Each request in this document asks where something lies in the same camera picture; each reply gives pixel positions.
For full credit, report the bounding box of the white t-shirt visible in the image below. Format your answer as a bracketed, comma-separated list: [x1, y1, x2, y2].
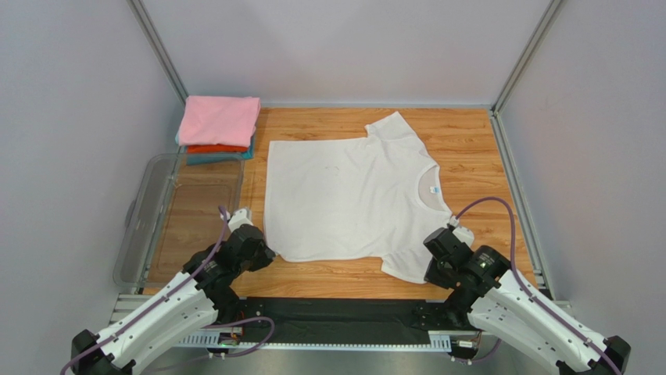
[263, 112, 452, 284]

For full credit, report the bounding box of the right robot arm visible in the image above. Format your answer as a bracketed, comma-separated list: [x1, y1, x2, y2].
[424, 228, 631, 374]

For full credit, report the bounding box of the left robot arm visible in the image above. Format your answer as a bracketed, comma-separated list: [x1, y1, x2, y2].
[61, 223, 275, 374]

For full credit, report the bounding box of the black base mat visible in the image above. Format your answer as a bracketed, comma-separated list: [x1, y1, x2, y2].
[234, 298, 478, 345]

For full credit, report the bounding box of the clear plastic bin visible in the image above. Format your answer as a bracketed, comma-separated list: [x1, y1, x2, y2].
[113, 153, 245, 290]

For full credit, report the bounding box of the orange folded t-shirt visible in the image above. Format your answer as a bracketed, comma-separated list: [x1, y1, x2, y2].
[186, 145, 249, 154]

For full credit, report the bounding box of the teal folded t-shirt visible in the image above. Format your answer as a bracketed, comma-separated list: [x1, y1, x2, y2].
[183, 135, 256, 166]

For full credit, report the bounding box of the pink folded t-shirt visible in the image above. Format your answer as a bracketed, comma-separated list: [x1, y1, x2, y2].
[177, 95, 261, 148]

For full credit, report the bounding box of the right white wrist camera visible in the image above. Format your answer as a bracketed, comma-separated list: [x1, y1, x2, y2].
[447, 221, 475, 248]

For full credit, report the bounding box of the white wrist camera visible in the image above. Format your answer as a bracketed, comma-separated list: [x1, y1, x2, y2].
[447, 221, 475, 248]
[227, 208, 254, 232]

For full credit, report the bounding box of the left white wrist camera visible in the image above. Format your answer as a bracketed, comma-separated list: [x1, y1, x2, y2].
[227, 208, 254, 232]

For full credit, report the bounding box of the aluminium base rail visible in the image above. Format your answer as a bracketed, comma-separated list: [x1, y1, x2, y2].
[93, 293, 594, 375]

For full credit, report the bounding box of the left aluminium frame post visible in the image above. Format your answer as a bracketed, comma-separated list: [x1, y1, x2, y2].
[127, 0, 188, 105]

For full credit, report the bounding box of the aluminium frame post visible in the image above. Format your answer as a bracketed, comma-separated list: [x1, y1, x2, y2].
[492, 0, 567, 117]
[127, 0, 188, 105]

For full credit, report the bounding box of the right aluminium frame post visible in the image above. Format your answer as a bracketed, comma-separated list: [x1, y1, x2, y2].
[492, 0, 567, 117]

